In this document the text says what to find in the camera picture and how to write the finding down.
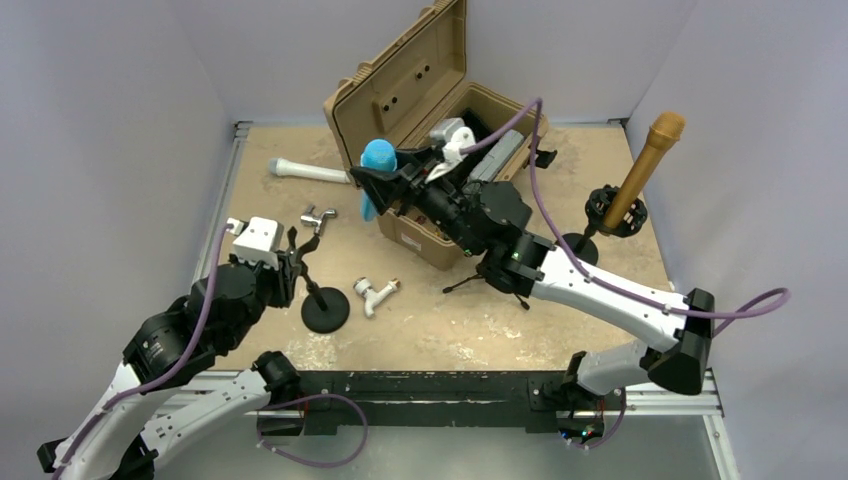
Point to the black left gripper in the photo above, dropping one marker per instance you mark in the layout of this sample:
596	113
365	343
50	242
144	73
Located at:
284	277

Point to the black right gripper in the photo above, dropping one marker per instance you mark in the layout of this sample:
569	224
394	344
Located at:
389	186

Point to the black round-base clip stand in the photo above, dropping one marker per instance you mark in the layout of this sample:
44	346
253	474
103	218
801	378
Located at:
325	309

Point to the white mesh-head microphone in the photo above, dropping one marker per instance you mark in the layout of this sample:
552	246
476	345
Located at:
282	167

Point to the black tripod shock mount stand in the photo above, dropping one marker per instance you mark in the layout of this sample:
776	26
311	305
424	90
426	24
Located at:
502	284

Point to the black round-base shock mount stand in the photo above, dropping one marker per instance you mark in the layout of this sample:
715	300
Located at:
598	203

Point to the gold microphone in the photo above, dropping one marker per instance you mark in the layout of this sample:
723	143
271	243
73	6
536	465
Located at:
663	134

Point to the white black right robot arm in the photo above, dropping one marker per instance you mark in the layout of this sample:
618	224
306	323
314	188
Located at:
671	339

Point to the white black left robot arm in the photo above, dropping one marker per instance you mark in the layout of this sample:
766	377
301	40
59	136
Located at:
124	436

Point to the chrome angle valve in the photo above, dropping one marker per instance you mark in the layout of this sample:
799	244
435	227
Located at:
317	221

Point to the white plastic faucet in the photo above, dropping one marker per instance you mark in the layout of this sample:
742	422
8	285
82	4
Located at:
371	297

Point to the tan plastic tool case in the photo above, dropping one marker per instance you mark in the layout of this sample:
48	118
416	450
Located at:
412	85

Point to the grey plastic bit box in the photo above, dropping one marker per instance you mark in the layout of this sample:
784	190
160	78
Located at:
496	158

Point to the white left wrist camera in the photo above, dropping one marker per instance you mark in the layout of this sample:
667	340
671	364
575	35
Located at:
256	241

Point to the black mounting base plate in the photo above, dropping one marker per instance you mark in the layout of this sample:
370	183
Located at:
534	401

